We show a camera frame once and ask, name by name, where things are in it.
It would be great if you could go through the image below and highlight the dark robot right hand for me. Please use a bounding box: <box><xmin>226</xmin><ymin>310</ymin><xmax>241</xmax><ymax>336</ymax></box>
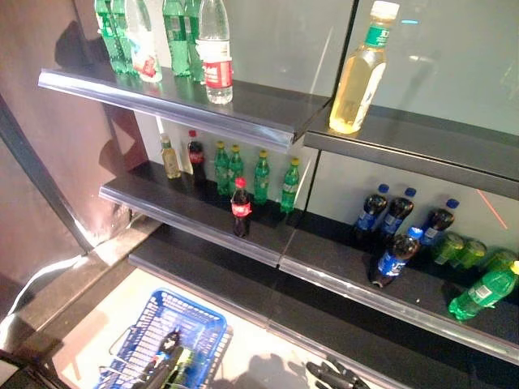
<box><xmin>306</xmin><ymin>357</ymin><xmax>370</xmax><ymax>389</ymax></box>

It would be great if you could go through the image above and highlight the dark robot left hand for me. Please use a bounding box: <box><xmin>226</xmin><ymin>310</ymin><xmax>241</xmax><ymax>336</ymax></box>
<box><xmin>129</xmin><ymin>370</ymin><xmax>171</xmax><ymax>389</ymax></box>

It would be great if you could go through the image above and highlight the blue plastic shopping basket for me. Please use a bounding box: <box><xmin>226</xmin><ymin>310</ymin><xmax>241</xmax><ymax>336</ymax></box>
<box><xmin>97</xmin><ymin>288</ymin><xmax>234</xmax><ymax>389</ymax></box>

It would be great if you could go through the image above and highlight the black glossy floor plinth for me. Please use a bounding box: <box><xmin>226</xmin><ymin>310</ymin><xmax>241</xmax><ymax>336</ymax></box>
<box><xmin>0</xmin><ymin>220</ymin><xmax>163</xmax><ymax>357</ymax></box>

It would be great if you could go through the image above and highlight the dark metal shelf board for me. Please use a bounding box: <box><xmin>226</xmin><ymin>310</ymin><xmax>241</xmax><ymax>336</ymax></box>
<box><xmin>99</xmin><ymin>160</ymin><xmax>303</xmax><ymax>268</ymax></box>
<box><xmin>302</xmin><ymin>103</ymin><xmax>519</xmax><ymax>202</ymax></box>
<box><xmin>279</xmin><ymin>210</ymin><xmax>519</xmax><ymax>365</ymax></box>
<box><xmin>37</xmin><ymin>60</ymin><xmax>333</xmax><ymax>154</ymax></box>

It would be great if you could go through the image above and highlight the black framed floor stand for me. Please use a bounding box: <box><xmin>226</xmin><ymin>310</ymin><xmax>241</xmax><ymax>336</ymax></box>
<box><xmin>0</xmin><ymin>348</ymin><xmax>62</xmax><ymax>389</ymax></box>

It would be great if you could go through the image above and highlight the Coca-Cola bottle red cap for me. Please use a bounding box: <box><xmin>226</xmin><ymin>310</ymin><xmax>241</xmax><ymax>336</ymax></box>
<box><xmin>187</xmin><ymin>129</ymin><xmax>208</xmax><ymax>187</ymax></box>
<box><xmin>230</xmin><ymin>177</ymin><xmax>253</xmax><ymax>238</ymax></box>

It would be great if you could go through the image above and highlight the small yellow tea bottle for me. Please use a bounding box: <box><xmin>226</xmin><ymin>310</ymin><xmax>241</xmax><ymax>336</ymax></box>
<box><xmin>159</xmin><ymin>133</ymin><xmax>182</xmax><ymax>180</ymax></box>

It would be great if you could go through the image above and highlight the large yellow tea bottle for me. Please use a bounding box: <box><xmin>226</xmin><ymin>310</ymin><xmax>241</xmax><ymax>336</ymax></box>
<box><xmin>328</xmin><ymin>0</ymin><xmax>401</xmax><ymax>135</ymax></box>

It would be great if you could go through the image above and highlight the clear water bottle red label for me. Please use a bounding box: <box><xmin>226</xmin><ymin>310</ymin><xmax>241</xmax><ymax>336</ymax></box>
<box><xmin>124</xmin><ymin>0</ymin><xmax>163</xmax><ymax>83</ymax></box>
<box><xmin>196</xmin><ymin>0</ymin><xmax>234</xmax><ymax>105</ymax></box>

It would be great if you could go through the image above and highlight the white floor cable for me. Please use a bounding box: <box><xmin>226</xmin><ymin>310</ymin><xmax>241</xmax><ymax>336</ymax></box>
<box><xmin>0</xmin><ymin>254</ymin><xmax>88</xmax><ymax>325</ymax></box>

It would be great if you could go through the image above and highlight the dark metal partition post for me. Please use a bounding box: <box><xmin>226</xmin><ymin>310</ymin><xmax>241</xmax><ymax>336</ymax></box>
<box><xmin>0</xmin><ymin>95</ymin><xmax>97</xmax><ymax>254</ymax></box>

